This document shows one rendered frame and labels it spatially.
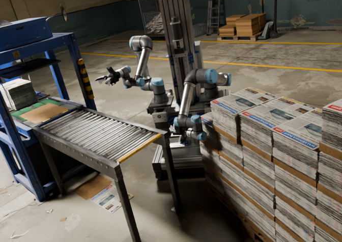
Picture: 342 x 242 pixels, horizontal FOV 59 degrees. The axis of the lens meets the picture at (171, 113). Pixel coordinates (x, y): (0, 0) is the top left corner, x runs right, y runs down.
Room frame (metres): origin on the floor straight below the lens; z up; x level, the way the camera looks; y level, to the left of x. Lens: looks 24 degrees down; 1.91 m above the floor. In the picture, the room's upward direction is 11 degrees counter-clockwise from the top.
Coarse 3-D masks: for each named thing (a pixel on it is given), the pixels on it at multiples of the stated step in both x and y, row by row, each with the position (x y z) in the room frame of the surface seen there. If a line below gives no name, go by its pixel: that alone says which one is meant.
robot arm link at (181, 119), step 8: (192, 72) 2.26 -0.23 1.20; (184, 80) 2.28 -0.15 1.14; (192, 80) 2.24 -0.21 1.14; (184, 88) 2.23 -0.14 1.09; (192, 88) 2.22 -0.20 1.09; (184, 96) 2.17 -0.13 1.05; (184, 104) 2.12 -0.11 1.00; (184, 112) 2.08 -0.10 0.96; (176, 120) 2.06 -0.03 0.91; (184, 120) 2.03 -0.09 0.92
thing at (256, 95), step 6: (246, 90) 2.03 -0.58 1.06; (252, 90) 2.01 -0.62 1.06; (258, 90) 1.99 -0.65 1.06; (246, 96) 1.93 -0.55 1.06; (252, 96) 1.91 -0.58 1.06; (258, 96) 1.89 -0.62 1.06; (264, 96) 1.87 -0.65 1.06; (270, 96) 1.85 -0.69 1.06; (276, 96) 1.84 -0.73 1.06; (264, 102) 1.78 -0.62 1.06
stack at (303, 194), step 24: (216, 144) 1.97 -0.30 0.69; (240, 144) 1.70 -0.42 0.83; (216, 168) 2.01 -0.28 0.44; (264, 168) 1.50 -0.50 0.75; (264, 192) 1.50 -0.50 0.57; (288, 192) 1.32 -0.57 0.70; (312, 192) 1.18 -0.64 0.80; (240, 216) 1.76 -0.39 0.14; (264, 216) 1.51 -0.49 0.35; (288, 216) 1.33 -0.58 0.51; (264, 240) 1.52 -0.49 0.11; (288, 240) 1.32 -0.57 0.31; (312, 240) 1.16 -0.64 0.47
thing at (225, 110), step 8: (224, 96) 2.00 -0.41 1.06; (216, 104) 1.88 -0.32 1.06; (224, 104) 1.85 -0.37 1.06; (232, 104) 1.83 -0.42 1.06; (240, 104) 1.81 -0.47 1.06; (248, 104) 1.79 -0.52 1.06; (216, 112) 1.89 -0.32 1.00; (224, 112) 1.79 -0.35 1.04; (232, 112) 1.73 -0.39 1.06; (240, 112) 1.71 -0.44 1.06; (216, 120) 1.91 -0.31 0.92; (224, 120) 1.81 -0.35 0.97; (232, 120) 1.73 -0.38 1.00; (224, 128) 1.83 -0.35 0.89; (232, 128) 1.74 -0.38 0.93; (240, 128) 1.71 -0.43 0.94; (240, 136) 1.71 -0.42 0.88
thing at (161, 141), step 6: (78, 108) 3.03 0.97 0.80; (84, 108) 2.99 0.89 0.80; (102, 114) 2.73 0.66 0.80; (114, 120) 2.56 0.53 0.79; (120, 120) 2.51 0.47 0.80; (126, 120) 2.48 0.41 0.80; (138, 126) 2.31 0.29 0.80; (144, 126) 2.29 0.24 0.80; (156, 132) 2.15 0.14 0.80; (162, 132) 2.12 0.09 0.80; (162, 138) 2.10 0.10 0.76; (168, 138) 2.12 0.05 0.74; (162, 144) 2.11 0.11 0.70; (168, 144) 2.11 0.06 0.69
